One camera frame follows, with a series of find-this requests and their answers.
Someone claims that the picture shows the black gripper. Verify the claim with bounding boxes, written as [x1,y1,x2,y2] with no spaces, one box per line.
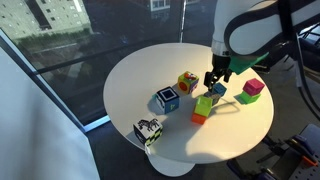
[204,54,232,92]

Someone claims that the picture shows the grey building block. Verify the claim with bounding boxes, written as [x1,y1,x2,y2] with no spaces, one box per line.
[204,92,221,105]

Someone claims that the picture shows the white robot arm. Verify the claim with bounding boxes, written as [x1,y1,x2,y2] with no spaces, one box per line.
[204,0,320,90]

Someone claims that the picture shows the blue building block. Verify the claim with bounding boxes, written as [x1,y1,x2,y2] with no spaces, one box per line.
[213,83,227,97]

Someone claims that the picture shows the lime building block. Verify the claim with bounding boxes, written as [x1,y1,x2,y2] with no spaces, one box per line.
[194,96,212,117]

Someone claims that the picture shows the green building block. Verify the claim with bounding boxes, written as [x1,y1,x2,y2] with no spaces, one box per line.
[240,91,260,104]

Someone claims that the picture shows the orange building block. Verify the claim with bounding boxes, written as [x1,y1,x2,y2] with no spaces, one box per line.
[191,113,207,125]

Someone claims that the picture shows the magenta building block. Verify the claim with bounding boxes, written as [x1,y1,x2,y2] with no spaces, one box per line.
[243,78,265,96]

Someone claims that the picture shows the colourful soft cube orange face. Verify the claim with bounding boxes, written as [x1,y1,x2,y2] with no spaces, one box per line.
[177,71,199,94]

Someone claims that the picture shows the blue soft cube black square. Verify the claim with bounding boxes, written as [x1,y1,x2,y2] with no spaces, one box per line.
[156,86,180,114]

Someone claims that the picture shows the zebra soft cube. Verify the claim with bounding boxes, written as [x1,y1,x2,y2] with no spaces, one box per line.
[133,114,163,146]

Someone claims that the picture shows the white round table base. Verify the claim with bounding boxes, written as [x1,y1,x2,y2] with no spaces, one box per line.
[148,155,194,177]

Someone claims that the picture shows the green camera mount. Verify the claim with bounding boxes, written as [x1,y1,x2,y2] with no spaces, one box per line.
[229,53,268,75]

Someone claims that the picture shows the black clamp orange handle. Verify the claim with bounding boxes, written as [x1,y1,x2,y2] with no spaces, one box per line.
[257,135,318,171]

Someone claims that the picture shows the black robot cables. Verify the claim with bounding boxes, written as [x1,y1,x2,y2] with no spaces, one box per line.
[278,0,320,121]

